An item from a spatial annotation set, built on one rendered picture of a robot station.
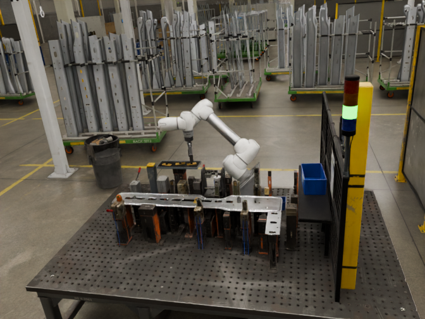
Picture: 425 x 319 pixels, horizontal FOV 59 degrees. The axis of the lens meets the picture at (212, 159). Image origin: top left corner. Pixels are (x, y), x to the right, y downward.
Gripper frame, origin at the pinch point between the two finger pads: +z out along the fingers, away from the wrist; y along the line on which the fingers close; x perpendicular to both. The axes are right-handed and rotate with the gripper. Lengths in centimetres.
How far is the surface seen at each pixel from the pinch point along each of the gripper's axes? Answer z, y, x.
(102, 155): 66, -211, -113
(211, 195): 25.0, 25.2, 12.4
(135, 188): 19, 5, -50
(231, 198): 22, 41, 27
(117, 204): 16, 35, -62
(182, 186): 15.4, 20.8, -10.6
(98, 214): 52, -18, -91
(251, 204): 22, 54, 39
